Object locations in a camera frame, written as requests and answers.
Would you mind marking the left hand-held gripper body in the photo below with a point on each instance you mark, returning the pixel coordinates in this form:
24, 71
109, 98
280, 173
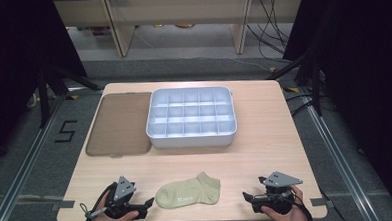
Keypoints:
123, 188

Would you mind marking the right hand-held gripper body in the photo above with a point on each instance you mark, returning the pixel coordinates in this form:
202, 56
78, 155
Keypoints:
280, 180

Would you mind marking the light green ankle sock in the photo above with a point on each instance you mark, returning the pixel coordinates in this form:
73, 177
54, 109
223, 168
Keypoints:
187, 192

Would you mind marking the white divided storage box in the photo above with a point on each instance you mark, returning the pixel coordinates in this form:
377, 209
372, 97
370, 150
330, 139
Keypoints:
191, 115

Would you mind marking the person's right hand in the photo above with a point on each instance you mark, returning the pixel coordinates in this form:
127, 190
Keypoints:
293, 218

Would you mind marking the grey tape strip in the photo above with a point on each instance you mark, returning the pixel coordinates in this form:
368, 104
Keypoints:
63, 205
321, 202

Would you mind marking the brown translucent box lid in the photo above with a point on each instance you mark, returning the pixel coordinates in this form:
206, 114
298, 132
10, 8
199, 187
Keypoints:
121, 125

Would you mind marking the black metal stand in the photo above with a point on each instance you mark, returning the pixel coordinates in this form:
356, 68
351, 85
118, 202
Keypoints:
316, 85
44, 93

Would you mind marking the black curtain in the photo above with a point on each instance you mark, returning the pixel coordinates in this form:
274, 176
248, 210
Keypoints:
18, 64
365, 66

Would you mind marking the beige wooden desk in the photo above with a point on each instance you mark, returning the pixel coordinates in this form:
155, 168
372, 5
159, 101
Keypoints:
179, 11

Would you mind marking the aluminium floor rail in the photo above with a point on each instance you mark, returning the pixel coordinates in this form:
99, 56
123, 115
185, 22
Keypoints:
339, 157
26, 164

